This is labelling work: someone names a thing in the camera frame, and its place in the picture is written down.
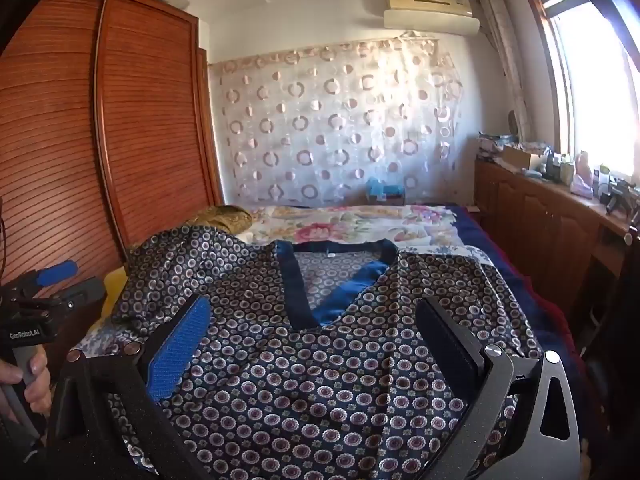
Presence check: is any teal plastic bag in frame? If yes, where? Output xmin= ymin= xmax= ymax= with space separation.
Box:
xmin=365 ymin=177 xmax=404 ymax=206

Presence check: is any navy circle-print satin shirt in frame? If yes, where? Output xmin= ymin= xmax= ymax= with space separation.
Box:
xmin=75 ymin=225 xmax=551 ymax=480

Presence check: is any white air conditioner deflector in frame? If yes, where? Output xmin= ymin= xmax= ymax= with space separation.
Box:
xmin=382 ymin=8 xmax=481 ymax=37

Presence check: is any sheer circle-pattern curtain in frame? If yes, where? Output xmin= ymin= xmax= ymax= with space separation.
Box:
xmin=207 ymin=35 xmax=473 ymax=208

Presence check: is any pink floral bed sheet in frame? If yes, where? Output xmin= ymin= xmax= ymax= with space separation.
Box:
xmin=235 ymin=204 xmax=458 ymax=257

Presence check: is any wooden-framed window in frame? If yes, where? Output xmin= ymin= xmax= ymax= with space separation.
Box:
xmin=520 ymin=0 xmax=640 ymax=181

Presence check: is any long wooden cabinet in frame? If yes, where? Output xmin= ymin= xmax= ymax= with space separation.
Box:
xmin=472 ymin=157 xmax=640 ymax=321

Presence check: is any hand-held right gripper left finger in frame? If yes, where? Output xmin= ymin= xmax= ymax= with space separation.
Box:
xmin=45 ymin=294 xmax=221 ymax=480

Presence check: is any pile of papers and packets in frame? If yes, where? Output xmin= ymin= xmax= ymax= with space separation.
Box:
xmin=476 ymin=131 xmax=517 ymax=162

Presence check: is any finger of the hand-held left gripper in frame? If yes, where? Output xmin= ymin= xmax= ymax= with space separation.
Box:
xmin=30 ymin=259 xmax=79 ymax=288
xmin=59 ymin=276 xmax=107 ymax=312

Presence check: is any gold patterned pillow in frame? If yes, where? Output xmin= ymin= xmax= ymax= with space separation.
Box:
xmin=192 ymin=205 xmax=253 ymax=237

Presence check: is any cream wall air conditioner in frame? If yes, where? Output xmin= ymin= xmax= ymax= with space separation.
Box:
xmin=385 ymin=0 xmax=474 ymax=18

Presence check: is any person's left hand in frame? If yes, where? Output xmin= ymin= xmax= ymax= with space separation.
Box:
xmin=0 ymin=347 xmax=52 ymax=420

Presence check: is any white tied window curtain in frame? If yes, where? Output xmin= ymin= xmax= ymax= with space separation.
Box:
xmin=477 ymin=0 xmax=531 ymax=131

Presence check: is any pink bag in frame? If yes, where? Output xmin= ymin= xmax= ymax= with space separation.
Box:
xmin=570 ymin=152 xmax=594 ymax=197

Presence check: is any open cardboard box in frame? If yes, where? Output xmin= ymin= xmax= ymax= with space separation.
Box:
xmin=501 ymin=144 xmax=534 ymax=172

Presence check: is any black tripod device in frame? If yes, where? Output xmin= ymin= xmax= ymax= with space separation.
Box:
xmin=601 ymin=179 xmax=634 ymax=217

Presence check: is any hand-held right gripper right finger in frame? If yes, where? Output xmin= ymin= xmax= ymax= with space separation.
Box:
xmin=415 ymin=296 xmax=583 ymax=480

